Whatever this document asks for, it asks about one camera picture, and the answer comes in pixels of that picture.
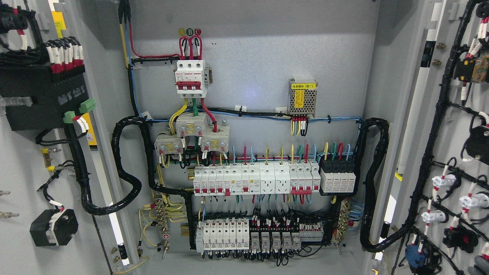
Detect black meter rear housing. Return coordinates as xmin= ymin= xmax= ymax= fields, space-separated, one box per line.
xmin=0 ymin=65 xmax=96 ymax=131

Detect perforated metal power supply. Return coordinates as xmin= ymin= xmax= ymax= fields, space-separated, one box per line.
xmin=288 ymin=78 xmax=318 ymax=116

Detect grey cabinet door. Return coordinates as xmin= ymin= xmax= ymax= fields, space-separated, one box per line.
xmin=363 ymin=0 xmax=489 ymax=275
xmin=1 ymin=0 xmax=138 ymax=275

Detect lower relay terminal row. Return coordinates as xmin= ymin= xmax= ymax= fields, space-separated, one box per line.
xmin=195 ymin=214 xmax=324 ymax=259

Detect black surge protector block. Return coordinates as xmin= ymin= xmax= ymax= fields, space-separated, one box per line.
xmin=320 ymin=158 xmax=358 ymax=196

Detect black corrugated conduit left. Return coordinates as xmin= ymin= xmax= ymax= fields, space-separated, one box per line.
xmin=81 ymin=115 xmax=191 ymax=215

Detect grey current transformers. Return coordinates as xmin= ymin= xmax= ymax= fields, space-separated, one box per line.
xmin=154 ymin=112 xmax=230 ymax=158

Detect black selector switch rear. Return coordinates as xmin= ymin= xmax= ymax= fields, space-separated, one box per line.
xmin=29 ymin=209 xmax=78 ymax=247

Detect white breaker and socket row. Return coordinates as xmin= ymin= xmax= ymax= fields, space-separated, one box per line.
xmin=193 ymin=161 xmax=320 ymax=196

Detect white three pole main breaker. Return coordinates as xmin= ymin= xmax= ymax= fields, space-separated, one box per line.
xmin=175 ymin=60 xmax=210 ymax=99

